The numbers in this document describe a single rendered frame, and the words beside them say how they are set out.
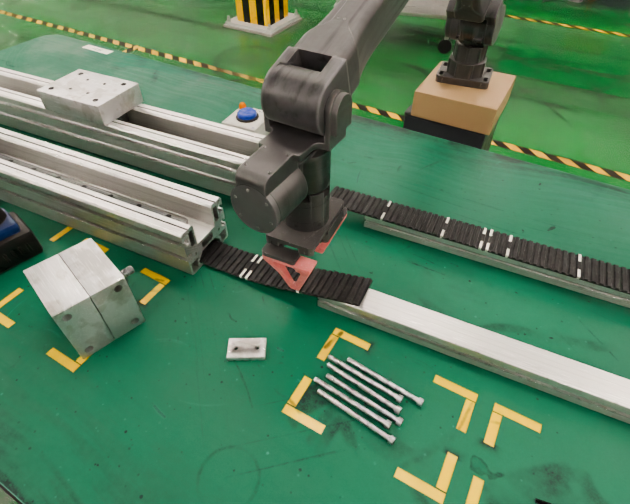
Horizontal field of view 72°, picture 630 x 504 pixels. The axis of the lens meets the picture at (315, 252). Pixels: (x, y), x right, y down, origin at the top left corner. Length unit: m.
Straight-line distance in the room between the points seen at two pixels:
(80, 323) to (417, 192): 0.60
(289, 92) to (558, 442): 0.48
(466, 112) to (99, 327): 0.83
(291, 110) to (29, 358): 0.48
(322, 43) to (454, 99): 0.62
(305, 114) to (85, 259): 0.36
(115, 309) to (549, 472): 0.55
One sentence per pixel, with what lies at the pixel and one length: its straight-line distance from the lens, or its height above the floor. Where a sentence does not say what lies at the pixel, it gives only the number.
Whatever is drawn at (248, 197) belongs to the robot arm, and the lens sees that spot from 0.43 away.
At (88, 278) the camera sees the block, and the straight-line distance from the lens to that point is 0.61.
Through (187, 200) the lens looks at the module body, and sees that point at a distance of 0.70.
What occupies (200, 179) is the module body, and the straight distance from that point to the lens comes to 0.85.
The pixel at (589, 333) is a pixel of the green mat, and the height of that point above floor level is 0.78.
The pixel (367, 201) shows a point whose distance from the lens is 0.76.
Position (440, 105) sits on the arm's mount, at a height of 0.82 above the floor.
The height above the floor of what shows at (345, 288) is 0.82.
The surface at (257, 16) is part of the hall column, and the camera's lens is 4.07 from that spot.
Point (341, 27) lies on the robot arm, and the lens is 0.49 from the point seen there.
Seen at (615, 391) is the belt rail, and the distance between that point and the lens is 0.64.
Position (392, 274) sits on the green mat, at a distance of 0.68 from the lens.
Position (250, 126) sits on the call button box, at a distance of 0.91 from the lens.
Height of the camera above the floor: 1.28
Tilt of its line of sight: 46 degrees down
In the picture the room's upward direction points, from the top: straight up
